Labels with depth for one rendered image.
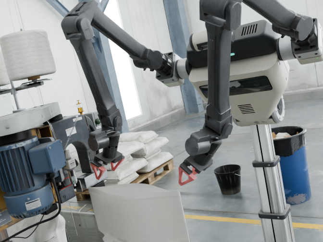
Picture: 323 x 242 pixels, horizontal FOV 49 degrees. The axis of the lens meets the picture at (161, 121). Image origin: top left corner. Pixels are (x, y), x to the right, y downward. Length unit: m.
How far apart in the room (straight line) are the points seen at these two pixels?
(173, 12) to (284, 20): 9.07
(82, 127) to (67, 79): 5.39
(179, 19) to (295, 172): 7.29
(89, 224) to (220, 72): 1.44
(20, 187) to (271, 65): 0.97
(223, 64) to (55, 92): 5.90
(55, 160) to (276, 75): 0.86
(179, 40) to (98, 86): 8.85
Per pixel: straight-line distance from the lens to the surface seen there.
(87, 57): 1.28
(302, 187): 3.55
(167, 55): 1.63
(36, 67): 1.29
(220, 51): 0.98
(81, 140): 1.63
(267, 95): 1.51
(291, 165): 3.43
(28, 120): 1.21
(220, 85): 1.04
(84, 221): 2.22
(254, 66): 1.43
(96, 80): 1.31
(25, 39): 1.30
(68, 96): 6.96
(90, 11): 1.28
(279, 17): 1.16
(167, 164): 5.13
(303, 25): 1.24
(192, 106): 10.18
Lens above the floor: 1.47
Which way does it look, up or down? 8 degrees down
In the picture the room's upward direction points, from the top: 12 degrees counter-clockwise
